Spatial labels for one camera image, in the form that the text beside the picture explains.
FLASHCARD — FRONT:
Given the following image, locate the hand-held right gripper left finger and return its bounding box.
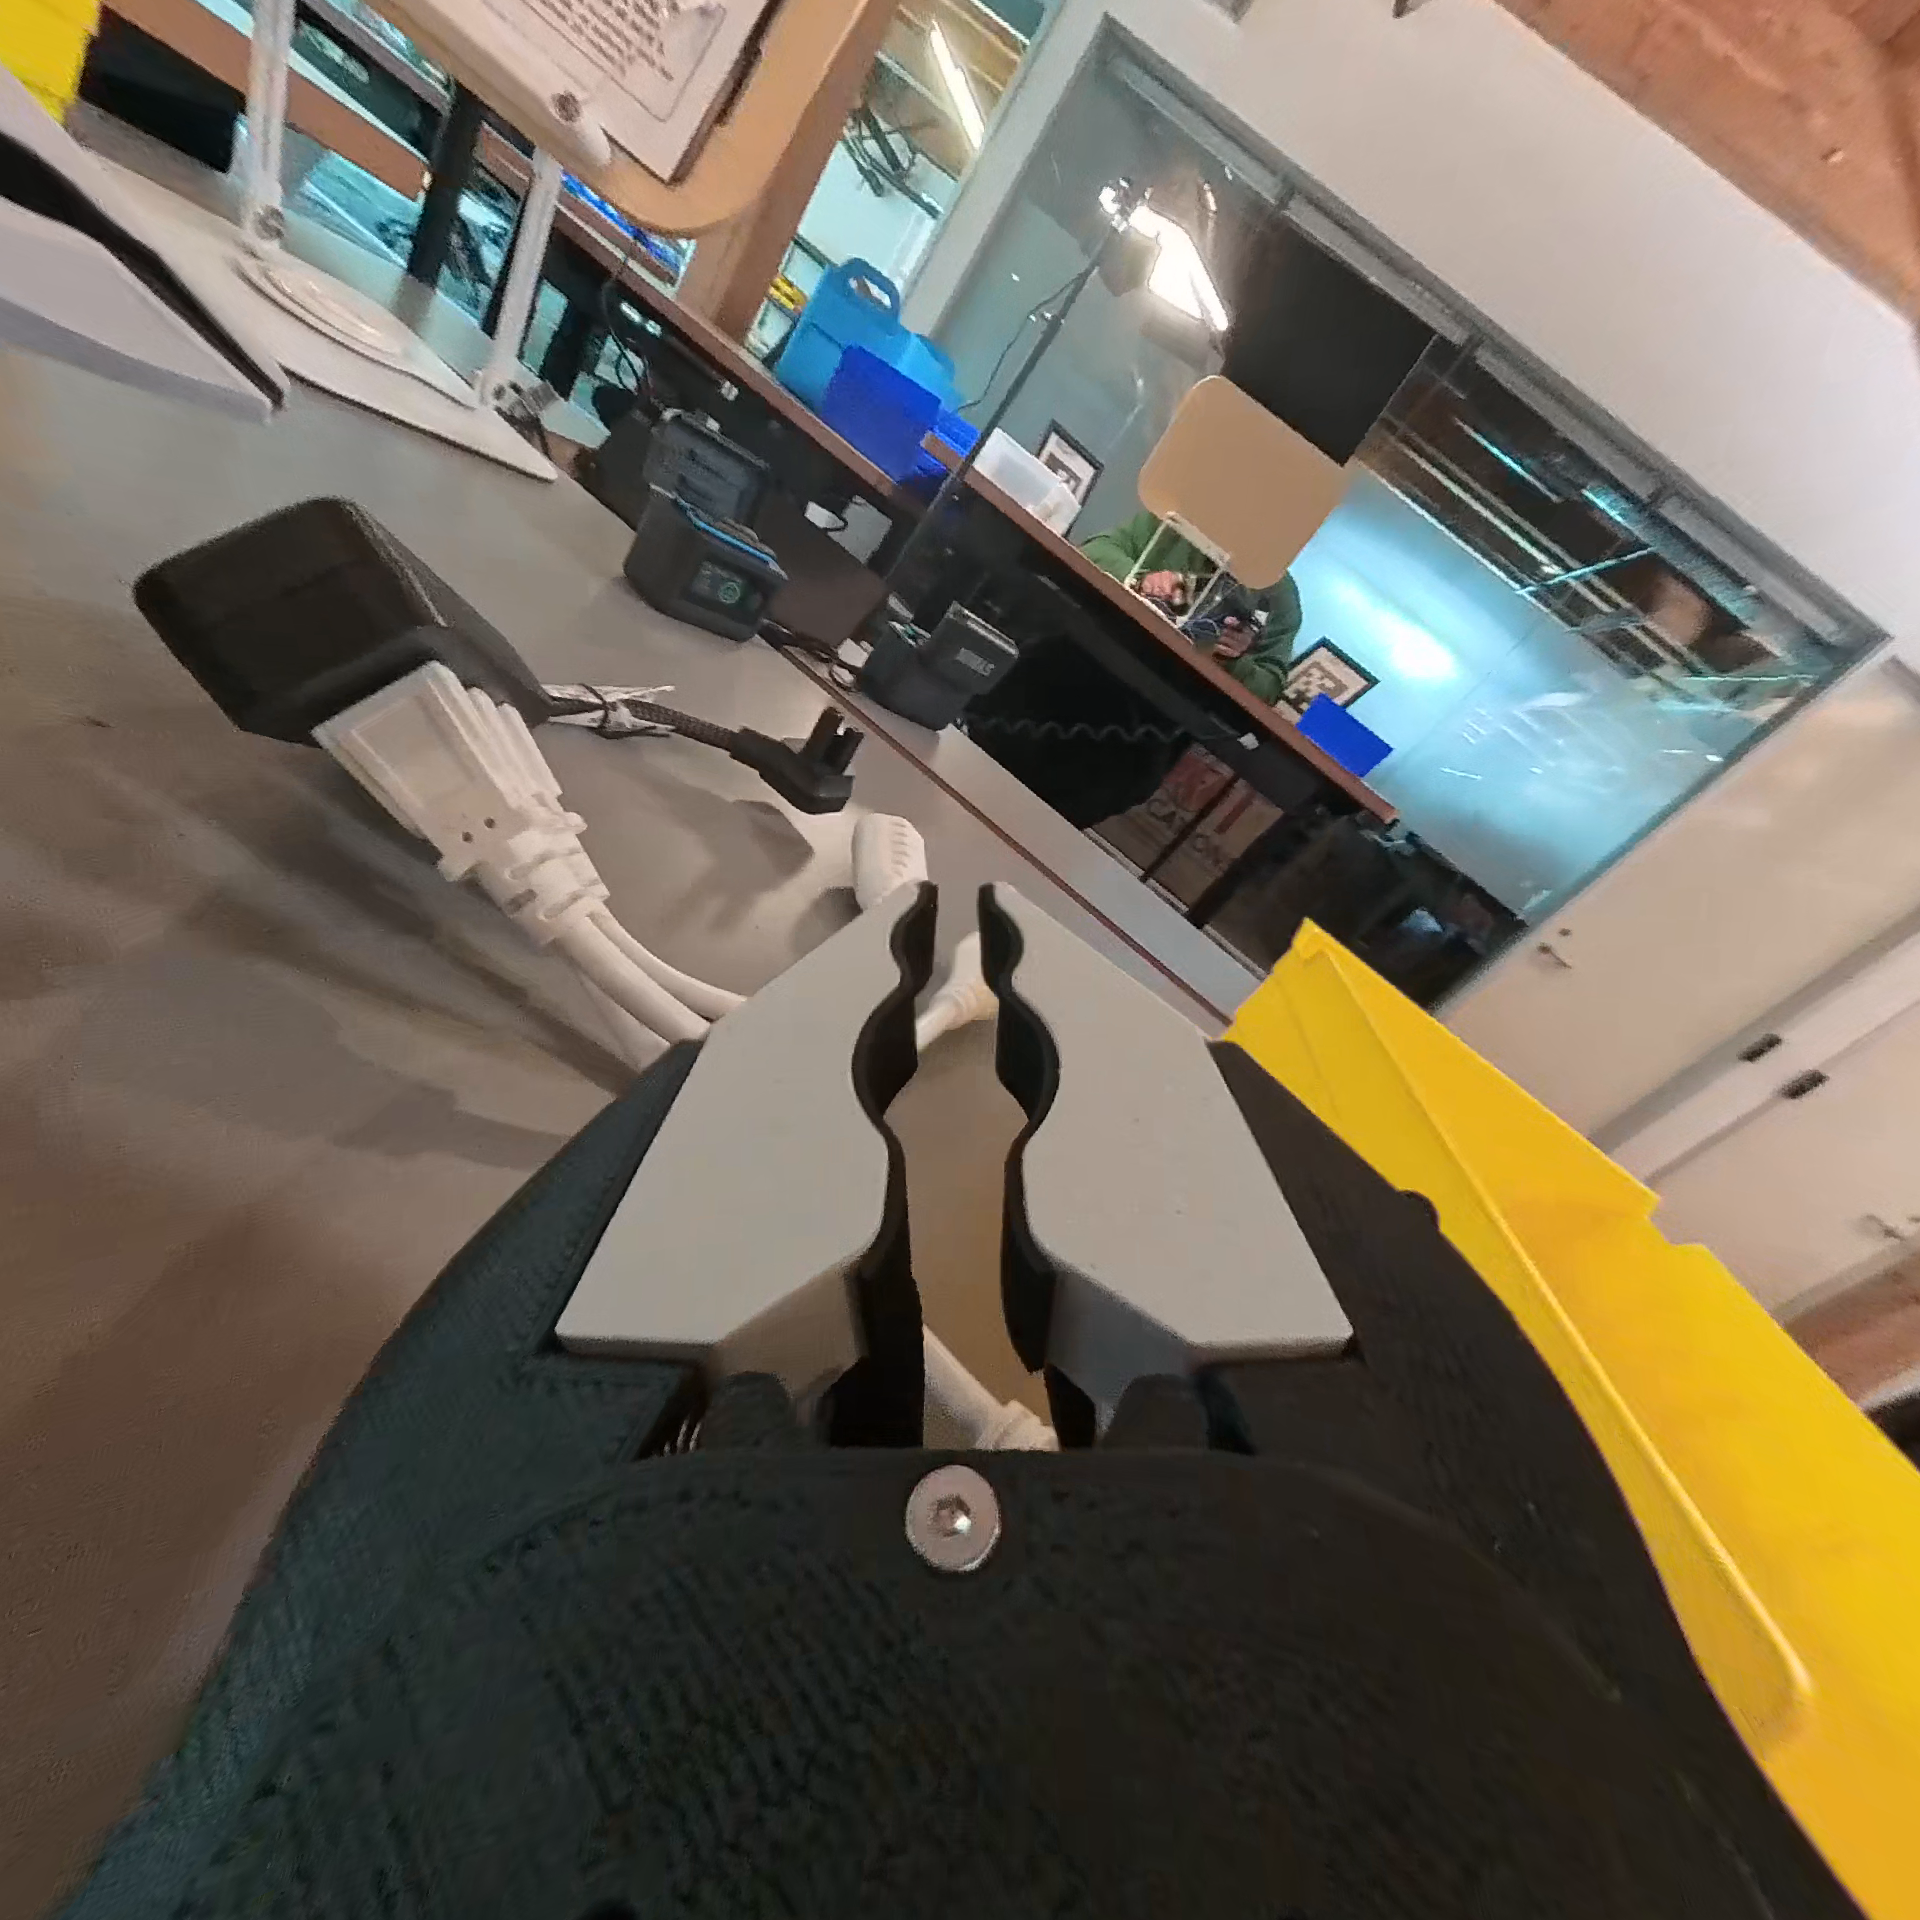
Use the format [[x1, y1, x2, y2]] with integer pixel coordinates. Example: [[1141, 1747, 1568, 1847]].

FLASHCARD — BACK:
[[553, 882, 944, 1450]]

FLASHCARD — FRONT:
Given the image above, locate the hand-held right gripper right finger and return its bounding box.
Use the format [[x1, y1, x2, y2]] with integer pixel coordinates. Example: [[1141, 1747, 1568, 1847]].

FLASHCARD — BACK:
[[977, 882, 1356, 1434]]

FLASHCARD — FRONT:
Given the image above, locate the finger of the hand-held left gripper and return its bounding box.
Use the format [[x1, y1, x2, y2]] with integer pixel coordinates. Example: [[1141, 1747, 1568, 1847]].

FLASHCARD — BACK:
[[0, 73, 113, 204], [0, 132, 289, 427]]

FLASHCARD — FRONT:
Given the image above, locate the black power strip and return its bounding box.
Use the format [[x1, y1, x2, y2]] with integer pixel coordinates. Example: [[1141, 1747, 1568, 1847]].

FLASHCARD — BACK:
[[131, 498, 550, 748]]

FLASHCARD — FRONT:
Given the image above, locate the black flat plug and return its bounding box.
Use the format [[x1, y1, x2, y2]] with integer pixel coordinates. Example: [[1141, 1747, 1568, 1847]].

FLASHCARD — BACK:
[[772, 705, 870, 820]]

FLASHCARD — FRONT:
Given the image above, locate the white board stand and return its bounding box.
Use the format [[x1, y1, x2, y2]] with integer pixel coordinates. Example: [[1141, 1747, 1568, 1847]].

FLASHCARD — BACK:
[[224, 0, 579, 482]]

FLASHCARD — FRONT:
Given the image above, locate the cardboard box with red print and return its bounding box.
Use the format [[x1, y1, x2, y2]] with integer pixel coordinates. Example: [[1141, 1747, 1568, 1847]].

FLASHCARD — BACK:
[[1085, 742, 1291, 903]]

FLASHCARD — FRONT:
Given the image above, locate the brown-edged desk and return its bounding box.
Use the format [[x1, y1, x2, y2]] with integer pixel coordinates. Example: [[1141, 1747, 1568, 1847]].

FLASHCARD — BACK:
[[89, 0, 1404, 933]]

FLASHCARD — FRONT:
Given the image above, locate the dark blue bin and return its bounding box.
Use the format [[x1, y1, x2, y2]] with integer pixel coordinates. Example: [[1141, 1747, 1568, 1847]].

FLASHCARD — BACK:
[[815, 344, 983, 482], [1291, 693, 1398, 780]]

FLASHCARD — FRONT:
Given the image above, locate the black device with white print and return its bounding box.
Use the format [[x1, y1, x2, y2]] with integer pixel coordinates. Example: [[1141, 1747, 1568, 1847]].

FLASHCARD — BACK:
[[861, 601, 1022, 734]]

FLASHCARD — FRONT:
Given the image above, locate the glass partition window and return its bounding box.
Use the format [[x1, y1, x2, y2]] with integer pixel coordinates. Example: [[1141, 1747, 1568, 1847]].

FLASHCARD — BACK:
[[899, 14, 1891, 933]]

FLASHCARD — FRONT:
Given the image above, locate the bare plywood board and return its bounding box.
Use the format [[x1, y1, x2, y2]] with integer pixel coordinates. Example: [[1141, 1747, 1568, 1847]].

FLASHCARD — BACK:
[[1134, 374, 1348, 590]]

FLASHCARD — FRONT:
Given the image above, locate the white plastic box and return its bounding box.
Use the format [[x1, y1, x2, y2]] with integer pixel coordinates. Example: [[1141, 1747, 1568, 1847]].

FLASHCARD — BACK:
[[971, 427, 1085, 534]]

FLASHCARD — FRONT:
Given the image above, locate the light blue plastic case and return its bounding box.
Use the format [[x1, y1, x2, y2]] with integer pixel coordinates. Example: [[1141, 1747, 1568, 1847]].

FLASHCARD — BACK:
[[772, 254, 962, 415]]

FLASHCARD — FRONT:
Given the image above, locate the studio light on stand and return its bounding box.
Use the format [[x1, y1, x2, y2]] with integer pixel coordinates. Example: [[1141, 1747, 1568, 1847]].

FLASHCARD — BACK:
[[884, 173, 1232, 572]]

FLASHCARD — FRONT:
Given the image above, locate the white power cable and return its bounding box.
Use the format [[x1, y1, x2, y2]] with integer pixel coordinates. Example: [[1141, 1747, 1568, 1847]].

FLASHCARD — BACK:
[[540, 915, 713, 1071], [917, 1327, 1060, 1454], [576, 884, 752, 1026]]

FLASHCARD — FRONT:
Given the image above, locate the black braided cable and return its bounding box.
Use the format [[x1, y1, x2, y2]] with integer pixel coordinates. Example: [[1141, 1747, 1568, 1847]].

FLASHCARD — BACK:
[[540, 683, 798, 760]]

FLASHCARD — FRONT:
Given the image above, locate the black coiled cable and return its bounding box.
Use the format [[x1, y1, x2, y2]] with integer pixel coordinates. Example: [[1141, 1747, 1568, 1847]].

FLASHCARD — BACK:
[[959, 705, 1247, 769]]

